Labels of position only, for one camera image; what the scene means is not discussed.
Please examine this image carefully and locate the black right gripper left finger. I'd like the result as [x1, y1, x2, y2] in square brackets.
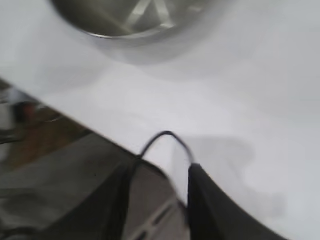
[47, 159, 138, 240]

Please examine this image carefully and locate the thin black wire loop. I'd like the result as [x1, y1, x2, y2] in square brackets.
[138, 130, 196, 166]

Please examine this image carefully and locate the stainless steel mixing bowl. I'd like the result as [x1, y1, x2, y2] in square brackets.
[49, 0, 213, 48]

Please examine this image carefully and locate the grey slotted metal panel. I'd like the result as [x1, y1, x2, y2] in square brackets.
[123, 163, 190, 240]

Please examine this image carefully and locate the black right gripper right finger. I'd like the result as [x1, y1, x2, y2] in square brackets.
[187, 163, 288, 240]

